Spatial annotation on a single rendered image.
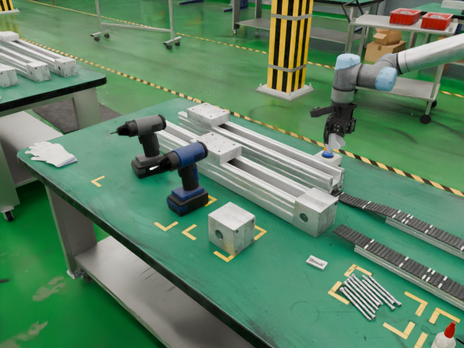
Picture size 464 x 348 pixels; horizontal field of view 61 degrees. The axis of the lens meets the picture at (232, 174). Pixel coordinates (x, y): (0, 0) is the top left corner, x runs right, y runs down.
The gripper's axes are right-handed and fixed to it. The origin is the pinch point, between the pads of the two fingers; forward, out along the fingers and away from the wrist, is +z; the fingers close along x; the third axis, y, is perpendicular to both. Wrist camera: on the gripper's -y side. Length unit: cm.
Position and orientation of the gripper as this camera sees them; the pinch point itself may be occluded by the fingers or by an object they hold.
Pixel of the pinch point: (329, 149)
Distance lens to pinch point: 153.0
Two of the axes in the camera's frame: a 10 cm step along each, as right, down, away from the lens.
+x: 7.0, -3.6, 6.1
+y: 7.1, 3.7, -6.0
